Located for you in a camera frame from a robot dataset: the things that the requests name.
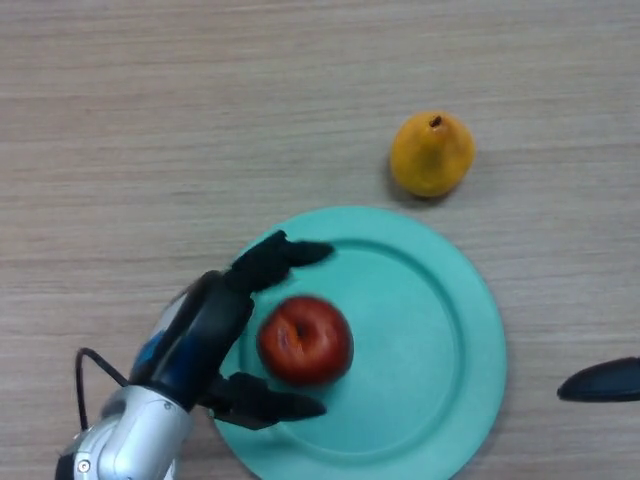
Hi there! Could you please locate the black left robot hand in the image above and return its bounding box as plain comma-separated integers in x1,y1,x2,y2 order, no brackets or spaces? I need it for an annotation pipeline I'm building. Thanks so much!
128,229,335,431

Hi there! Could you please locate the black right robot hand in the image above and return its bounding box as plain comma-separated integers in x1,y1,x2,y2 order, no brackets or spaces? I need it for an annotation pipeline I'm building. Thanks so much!
557,355,640,402

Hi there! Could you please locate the red apple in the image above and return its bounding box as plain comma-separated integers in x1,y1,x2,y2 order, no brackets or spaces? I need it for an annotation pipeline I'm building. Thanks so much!
257,295,355,386

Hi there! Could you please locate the green round plate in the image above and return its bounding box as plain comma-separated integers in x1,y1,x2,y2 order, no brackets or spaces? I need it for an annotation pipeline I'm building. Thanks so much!
212,205,507,467

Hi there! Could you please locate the yellow pear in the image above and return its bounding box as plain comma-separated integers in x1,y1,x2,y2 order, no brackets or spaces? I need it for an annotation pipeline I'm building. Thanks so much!
389,109,476,199

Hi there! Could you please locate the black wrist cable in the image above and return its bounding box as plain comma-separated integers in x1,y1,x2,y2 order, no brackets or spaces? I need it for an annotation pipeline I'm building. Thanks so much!
74,348,132,432

